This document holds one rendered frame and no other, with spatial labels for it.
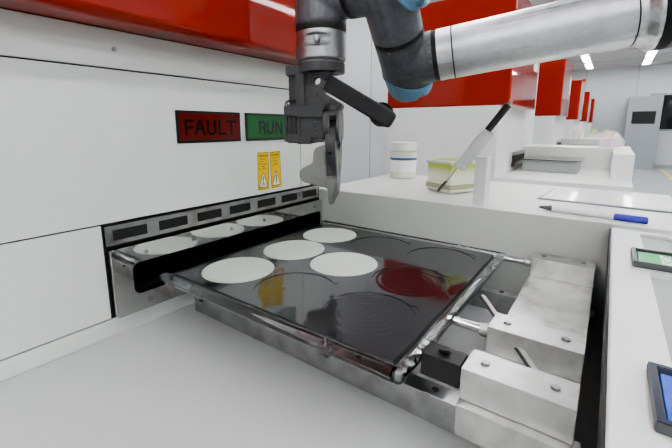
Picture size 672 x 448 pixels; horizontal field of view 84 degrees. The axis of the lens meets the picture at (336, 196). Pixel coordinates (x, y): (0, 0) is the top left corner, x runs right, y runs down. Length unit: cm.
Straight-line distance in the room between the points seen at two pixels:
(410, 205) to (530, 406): 46
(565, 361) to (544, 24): 41
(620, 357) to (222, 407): 35
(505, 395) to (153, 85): 54
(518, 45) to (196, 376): 58
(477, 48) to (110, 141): 51
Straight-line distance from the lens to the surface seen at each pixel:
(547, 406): 34
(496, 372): 35
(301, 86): 58
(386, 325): 41
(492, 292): 64
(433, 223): 72
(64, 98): 55
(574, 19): 61
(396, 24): 56
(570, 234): 67
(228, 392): 47
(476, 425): 36
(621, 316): 36
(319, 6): 58
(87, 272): 58
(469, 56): 60
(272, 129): 72
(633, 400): 27
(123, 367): 55
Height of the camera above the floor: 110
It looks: 10 degrees down
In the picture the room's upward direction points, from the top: straight up
